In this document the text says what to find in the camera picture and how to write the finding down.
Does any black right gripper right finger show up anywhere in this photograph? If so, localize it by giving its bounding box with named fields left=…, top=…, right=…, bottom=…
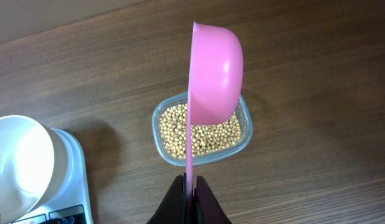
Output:
left=194, top=176, right=232, bottom=224

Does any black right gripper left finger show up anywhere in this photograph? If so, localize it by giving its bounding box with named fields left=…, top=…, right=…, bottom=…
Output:
left=147, top=174, right=187, bottom=224

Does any pink plastic scoop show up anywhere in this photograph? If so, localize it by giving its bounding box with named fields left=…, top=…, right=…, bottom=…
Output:
left=186, top=22, right=244, bottom=200

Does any white digital kitchen scale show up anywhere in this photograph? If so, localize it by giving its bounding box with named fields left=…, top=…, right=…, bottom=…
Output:
left=14, top=128, right=93, bottom=224

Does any white round bowl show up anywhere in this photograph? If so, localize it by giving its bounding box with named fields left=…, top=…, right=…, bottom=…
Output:
left=0, top=115, right=69, bottom=223

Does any clear plastic container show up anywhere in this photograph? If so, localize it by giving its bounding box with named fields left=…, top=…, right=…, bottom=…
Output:
left=152, top=93, right=253, bottom=166

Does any pile of yellow soybeans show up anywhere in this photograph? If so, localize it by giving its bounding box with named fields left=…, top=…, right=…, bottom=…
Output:
left=159, top=103, right=242, bottom=159

